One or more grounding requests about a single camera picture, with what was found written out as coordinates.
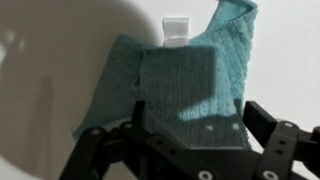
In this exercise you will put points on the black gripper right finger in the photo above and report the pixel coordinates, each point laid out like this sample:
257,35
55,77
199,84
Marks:
280,143

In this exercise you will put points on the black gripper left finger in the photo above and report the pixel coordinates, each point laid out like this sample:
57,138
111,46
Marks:
83,153

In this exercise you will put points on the blue terry towel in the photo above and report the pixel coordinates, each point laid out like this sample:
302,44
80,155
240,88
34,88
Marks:
186,76

